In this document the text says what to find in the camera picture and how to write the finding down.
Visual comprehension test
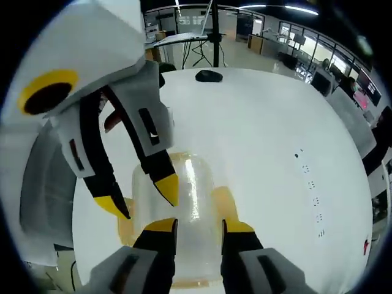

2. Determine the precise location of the dark computer monitor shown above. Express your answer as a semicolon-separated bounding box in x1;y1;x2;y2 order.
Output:
353;69;383;107

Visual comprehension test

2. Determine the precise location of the black office chair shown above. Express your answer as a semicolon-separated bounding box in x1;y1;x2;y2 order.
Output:
361;105;392;177

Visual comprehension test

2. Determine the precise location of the clear plastic food container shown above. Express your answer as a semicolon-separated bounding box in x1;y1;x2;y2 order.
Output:
118;149;243;288

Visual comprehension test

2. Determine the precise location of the wooden cabinet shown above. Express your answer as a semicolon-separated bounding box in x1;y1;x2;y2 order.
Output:
247;33;265;56

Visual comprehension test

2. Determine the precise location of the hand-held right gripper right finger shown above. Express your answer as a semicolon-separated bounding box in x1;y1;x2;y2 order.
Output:
220;217;319;294

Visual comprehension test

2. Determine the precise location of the black cable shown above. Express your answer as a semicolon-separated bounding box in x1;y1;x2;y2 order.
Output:
70;260;78;292

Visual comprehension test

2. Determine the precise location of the small black oval object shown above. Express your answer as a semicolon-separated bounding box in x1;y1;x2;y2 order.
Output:
195;69;222;83

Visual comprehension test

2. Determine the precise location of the black tripod stand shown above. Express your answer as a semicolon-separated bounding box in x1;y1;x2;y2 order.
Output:
192;0;227;67

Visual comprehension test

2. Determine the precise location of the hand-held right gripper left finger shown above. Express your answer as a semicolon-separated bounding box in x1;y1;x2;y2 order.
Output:
88;217;179;294

